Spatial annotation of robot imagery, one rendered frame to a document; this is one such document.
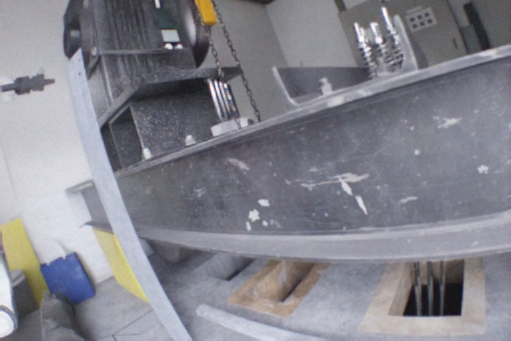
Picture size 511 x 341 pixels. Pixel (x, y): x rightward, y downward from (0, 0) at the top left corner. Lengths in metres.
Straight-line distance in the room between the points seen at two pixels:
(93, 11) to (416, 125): 1.10
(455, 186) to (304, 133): 0.26
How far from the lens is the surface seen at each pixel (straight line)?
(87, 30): 1.14
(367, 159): 0.43
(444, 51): 3.46
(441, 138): 0.41
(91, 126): 0.84
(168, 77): 0.82
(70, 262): 1.85
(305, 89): 0.46
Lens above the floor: 0.65
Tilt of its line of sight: 4 degrees down
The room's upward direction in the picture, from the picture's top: 19 degrees counter-clockwise
